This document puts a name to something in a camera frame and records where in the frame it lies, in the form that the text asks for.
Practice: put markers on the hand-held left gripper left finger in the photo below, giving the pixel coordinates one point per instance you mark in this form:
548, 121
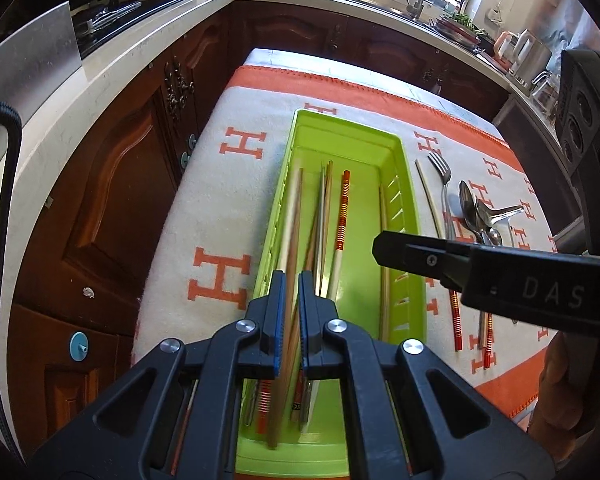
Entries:
279, 320

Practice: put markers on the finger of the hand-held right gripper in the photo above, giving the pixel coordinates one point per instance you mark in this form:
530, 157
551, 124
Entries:
415, 255

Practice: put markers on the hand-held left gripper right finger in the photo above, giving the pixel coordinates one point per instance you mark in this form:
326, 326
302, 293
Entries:
306, 320

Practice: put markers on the green plastic utensil tray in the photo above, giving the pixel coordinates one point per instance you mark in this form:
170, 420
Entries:
360, 270

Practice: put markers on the steel fork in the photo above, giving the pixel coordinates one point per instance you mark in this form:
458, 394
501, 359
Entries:
445, 195

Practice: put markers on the long steel spoon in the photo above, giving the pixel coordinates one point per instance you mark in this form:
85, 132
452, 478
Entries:
467, 202

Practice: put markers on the wide steel spoon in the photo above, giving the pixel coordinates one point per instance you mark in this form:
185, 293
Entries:
505, 212

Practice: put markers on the brown wooden chopstick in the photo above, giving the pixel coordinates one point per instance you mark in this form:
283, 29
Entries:
294, 240

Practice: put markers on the red patterned chopstick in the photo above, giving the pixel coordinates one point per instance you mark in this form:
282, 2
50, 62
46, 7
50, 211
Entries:
341, 220

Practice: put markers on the cream chopstick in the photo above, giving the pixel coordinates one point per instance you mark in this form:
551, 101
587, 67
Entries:
316, 230

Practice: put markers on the person's right hand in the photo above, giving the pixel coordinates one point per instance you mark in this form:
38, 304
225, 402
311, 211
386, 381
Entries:
555, 395

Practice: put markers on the orange and white printed blanket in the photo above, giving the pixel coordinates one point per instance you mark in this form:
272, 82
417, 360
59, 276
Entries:
220, 200

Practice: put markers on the glass pitcher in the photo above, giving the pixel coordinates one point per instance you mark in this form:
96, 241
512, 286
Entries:
547, 92

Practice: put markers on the blue round cabinet lock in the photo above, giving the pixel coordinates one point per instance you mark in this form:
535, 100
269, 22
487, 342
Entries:
79, 347

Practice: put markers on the pink and white kettle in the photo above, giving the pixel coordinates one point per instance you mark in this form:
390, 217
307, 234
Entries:
505, 47

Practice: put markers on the stacked dishes with greens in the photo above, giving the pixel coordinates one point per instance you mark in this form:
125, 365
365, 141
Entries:
460, 32

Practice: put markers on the steel electric kettle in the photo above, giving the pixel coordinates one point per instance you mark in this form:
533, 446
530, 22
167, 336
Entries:
532, 57

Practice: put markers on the pale printed tablecloth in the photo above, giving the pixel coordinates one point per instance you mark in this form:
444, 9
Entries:
290, 58

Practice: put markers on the steel sink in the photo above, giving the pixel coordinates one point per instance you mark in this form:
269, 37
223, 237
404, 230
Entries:
370, 2

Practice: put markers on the white kitchen countertop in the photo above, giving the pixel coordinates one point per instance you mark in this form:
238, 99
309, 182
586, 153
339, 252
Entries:
130, 70

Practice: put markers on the black gas stove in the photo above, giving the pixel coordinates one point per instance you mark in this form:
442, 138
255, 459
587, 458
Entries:
130, 25

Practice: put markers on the steel splash guard plate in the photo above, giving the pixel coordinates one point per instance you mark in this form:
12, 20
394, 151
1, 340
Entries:
35, 55

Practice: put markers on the white wall socket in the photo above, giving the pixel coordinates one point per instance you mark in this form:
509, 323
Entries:
496, 13

